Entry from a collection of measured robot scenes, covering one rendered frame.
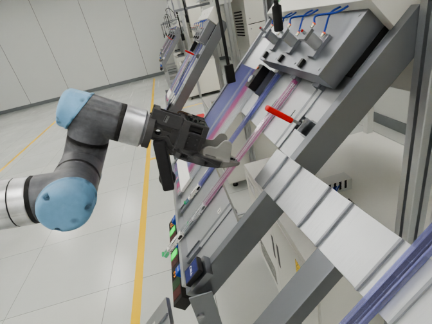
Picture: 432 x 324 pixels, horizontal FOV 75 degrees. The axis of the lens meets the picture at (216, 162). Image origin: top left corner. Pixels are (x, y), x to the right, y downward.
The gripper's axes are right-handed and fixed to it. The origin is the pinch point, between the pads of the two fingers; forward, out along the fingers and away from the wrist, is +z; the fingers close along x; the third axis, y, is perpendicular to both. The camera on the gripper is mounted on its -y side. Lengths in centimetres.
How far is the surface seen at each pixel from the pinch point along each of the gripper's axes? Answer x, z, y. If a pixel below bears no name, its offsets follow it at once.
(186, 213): 19.3, 0.3, -27.4
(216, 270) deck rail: -9.8, 2.6, -21.9
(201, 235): 3.0, 1.4, -22.8
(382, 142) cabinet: 45, 82, 12
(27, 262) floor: 118, -66, -158
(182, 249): 3.6, -1.7, -28.8
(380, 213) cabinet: 6, 55, -5
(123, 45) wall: 872, -101, -53
